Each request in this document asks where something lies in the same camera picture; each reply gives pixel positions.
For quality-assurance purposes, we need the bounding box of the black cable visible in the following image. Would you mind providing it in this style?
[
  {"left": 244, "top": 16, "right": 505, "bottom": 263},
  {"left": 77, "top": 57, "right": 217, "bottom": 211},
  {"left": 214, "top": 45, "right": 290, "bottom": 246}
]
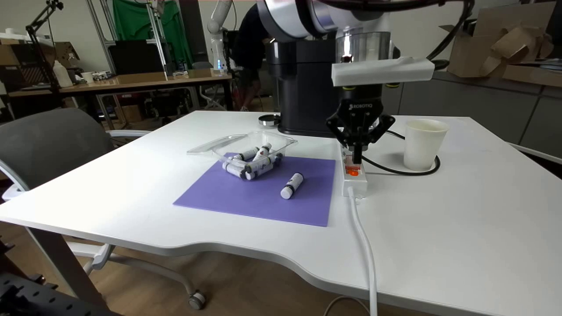
[{"left": 361, "top": 130, "right": 441, "bottom": 177}]

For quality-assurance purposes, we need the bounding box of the black perforated plate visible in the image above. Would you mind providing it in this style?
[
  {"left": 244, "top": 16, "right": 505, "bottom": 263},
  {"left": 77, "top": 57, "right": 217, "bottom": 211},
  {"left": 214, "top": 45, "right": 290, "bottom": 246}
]
[{"left": 0, "top": 237, "right": 115, "bottom": 316}]

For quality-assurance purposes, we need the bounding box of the purple mat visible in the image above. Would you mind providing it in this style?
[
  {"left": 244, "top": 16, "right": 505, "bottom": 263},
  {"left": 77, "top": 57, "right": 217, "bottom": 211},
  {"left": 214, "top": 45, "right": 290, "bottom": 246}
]
[{"left": 173, "top": 152, "right": 337, "bottom": 228}]

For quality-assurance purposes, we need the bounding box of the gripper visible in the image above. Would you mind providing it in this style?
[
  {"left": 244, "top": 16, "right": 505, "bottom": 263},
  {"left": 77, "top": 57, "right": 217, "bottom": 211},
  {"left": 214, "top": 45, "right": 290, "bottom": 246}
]
[{"left": 325, "top": 83, "right": 396, "bottom": 165}]

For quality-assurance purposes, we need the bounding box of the brown cardboard box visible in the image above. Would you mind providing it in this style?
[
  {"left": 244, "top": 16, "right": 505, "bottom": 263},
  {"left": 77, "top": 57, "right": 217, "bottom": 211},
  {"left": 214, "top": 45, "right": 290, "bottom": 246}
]
[{"left": 0, "top": 39, "right": 80, "bottom": 67}]

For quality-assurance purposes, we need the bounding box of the wooden table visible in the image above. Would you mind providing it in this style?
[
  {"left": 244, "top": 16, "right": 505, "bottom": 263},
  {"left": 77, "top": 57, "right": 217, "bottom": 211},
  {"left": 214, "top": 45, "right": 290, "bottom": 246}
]
[{"left": 8, "top": 69, "right": 234, "bottom": 126}]

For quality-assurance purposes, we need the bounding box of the clear plastic lid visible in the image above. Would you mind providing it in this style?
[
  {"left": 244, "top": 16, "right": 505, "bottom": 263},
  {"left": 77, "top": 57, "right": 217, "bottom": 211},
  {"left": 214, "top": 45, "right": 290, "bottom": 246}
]
[{"left": 187, "top": 133, "right": 249, "bottom": 154}]

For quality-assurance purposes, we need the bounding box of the aluminium frame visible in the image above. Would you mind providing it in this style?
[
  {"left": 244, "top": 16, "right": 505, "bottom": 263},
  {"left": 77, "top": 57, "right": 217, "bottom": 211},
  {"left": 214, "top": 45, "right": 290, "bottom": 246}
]
[{"left": 85, "top": 0, "right": 177, "bottom": 82}]

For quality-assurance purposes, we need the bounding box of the black appliance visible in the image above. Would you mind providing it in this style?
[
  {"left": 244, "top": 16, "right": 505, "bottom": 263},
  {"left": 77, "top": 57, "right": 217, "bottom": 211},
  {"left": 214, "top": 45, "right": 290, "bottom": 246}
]
[{"left": 265, "top": 37, "right": 348, "bottom": 138}]

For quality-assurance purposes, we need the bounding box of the grey chair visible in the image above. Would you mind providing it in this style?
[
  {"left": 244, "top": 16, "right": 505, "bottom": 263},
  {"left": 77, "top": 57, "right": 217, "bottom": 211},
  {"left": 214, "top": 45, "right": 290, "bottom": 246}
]
[{"left": 0, "top": 108, "right": 207, "bottom": 310}]

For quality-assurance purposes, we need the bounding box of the green cloth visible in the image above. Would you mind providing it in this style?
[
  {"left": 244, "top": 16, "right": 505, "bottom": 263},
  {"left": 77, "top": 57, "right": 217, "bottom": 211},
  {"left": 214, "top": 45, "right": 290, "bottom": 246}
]
[{"left": 112, "top": 0, "right": 194, "bottom": 67}]

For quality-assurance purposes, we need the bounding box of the clear plastic container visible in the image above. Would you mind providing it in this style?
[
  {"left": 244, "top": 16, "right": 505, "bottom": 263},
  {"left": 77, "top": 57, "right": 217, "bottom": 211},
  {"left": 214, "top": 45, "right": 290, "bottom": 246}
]
[{"left": 212, "top": 130, "right": 299, "bottom": 181}]

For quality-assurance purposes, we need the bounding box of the black monitor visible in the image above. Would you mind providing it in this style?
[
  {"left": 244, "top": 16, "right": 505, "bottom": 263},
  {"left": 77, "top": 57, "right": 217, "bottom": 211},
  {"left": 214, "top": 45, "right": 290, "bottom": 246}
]
[{"left": 108, "top": 39, "right": 173, "bottom": 75}]

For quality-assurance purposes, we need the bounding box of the person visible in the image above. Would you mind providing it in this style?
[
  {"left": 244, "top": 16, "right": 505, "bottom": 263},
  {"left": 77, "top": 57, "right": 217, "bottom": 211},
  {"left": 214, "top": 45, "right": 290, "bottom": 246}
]
[{"left": 230, "top": 4, "right": 276, "bottom": 112}]

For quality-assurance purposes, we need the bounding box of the heap of white tubes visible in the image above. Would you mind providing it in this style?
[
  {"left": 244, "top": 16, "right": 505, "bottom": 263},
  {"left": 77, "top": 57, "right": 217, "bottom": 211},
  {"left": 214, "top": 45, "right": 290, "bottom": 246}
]
[{"left": 222, "top": 143, "right": 284, "bottom": 181}]

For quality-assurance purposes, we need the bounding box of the white paper cup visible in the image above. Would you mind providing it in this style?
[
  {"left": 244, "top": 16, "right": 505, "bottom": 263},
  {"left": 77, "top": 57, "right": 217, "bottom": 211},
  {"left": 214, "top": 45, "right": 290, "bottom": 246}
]
[{"left": 403, "top": 118, "right": 450, "bottom": 172}]

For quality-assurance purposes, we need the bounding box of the white tube with black cap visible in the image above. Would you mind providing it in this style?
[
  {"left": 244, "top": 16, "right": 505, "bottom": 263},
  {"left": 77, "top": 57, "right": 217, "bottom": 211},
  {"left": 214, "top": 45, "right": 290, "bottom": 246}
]
[{"left": 280, "top": 172, "right": 305, "bottom": 200}]

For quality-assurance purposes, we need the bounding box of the black jointed stand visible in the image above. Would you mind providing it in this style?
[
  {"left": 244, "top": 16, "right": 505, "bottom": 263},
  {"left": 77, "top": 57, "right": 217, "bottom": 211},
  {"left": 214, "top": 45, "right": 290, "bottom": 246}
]
[{"left": 25, "top": 0, "right": 65, "bottom": 93}]

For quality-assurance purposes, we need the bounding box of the white cable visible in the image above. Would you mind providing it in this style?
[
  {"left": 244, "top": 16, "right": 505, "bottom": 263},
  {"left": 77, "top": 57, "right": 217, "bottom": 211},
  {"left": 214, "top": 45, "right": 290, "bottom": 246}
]
[{"left": 348, "top": 186, "right": 379, "bottom": 316}]

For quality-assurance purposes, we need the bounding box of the white power strip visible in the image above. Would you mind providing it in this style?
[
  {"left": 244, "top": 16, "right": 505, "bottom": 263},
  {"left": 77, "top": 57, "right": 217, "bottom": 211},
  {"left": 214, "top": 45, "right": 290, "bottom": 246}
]
[{"left": 341, "top": 144, "right": 369, "bottom": 199}]

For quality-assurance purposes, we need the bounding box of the heap of cardboard boxes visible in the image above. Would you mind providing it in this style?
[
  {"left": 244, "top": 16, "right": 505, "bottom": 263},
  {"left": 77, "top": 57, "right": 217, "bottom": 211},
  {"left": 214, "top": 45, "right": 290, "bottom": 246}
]
[{"left": 439, "top": 1, "right": 562, "bottom": 88}]

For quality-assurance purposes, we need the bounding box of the white plastic bottle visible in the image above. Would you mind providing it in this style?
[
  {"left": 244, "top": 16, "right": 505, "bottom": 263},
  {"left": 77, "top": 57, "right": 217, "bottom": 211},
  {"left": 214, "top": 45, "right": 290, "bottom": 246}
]
[{"left": 52, "top": 60, "right": 73, "bottom": 88}]

